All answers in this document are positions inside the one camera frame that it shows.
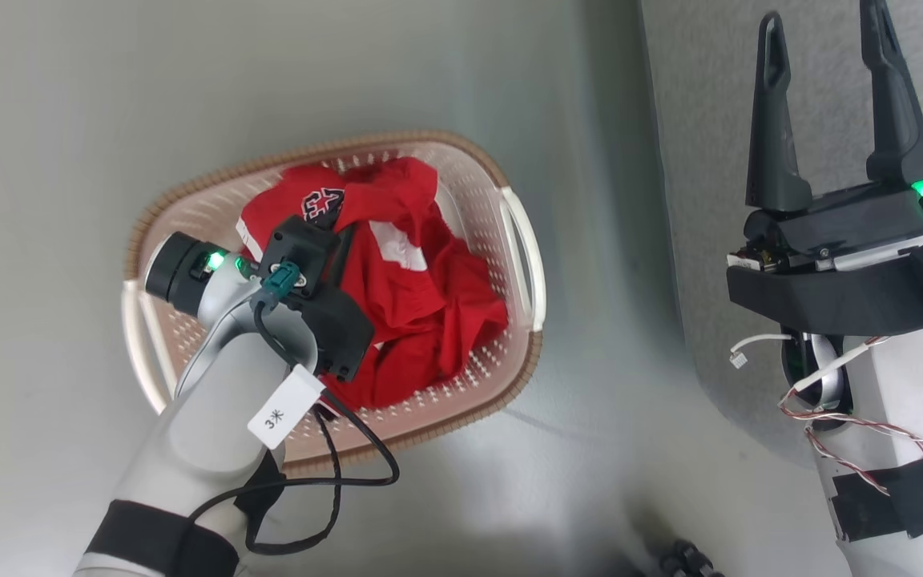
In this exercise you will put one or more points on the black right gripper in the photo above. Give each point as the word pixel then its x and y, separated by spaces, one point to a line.
pixel 846 288

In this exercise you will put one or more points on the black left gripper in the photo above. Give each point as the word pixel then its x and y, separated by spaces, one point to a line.
pixel 335 328

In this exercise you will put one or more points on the red sports jersey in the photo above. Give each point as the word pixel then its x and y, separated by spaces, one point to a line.
pixel 429 296

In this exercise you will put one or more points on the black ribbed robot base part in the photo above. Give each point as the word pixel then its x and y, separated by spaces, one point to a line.
pixel 690 561

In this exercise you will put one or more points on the beige perforated laundry basket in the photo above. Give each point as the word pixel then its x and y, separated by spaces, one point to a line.
pixel 189 216

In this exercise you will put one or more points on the grey fabric sofa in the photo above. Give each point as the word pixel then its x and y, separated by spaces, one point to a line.
pixel 702 160

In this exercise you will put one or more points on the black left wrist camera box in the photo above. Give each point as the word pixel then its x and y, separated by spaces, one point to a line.
pixel 297 244

